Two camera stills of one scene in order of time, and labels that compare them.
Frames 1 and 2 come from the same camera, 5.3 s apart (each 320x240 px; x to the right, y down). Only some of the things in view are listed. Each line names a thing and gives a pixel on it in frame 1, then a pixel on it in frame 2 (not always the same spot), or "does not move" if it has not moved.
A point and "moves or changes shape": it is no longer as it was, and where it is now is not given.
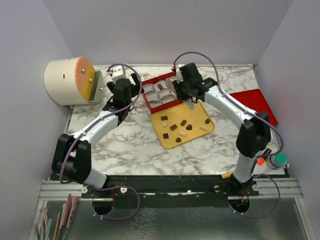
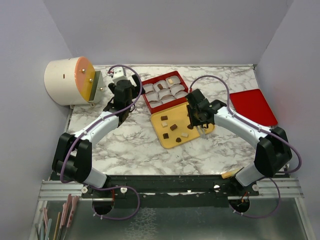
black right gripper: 177,84 → 194,121
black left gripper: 135,88 does not move
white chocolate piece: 164,124 does not move
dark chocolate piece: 165,136 does not move
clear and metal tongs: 191,102 moves or changes shape
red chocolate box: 160,93 does not move
